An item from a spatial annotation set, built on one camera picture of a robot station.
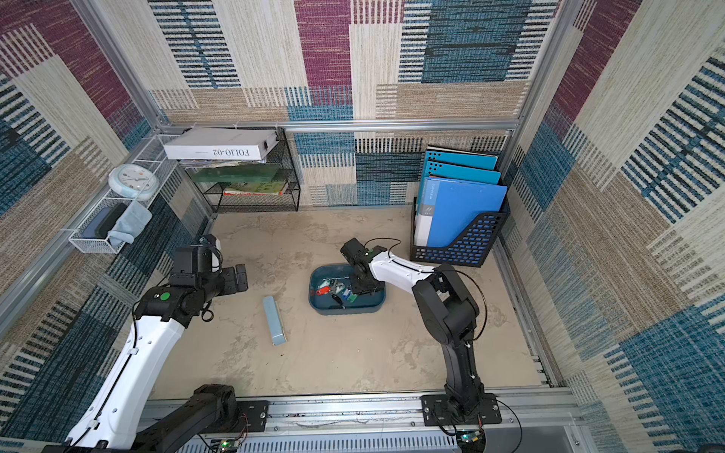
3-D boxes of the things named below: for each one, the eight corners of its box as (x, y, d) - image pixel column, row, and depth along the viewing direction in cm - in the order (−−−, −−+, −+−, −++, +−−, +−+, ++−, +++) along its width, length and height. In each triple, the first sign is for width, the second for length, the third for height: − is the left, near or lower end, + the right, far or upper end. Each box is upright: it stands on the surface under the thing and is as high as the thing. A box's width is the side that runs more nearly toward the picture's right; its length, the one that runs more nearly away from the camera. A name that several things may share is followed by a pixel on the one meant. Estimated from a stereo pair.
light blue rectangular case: (276, 347, 86) (271, 340, 82) (267, 306, 95) (262, 298, 90) (288, 342, 87) (283, 335, 83) (278, 302, 96) (273, 293, 91)
